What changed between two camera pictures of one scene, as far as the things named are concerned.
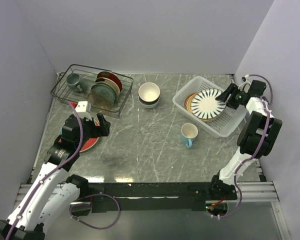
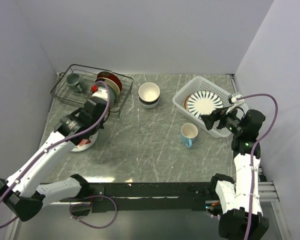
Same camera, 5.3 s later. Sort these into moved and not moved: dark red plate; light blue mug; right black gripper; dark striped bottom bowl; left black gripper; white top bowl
Moved: right black gripper; left black gripper
Not moved: dark red plate; light blue mug; white top bowl; dark striped bottom bowl
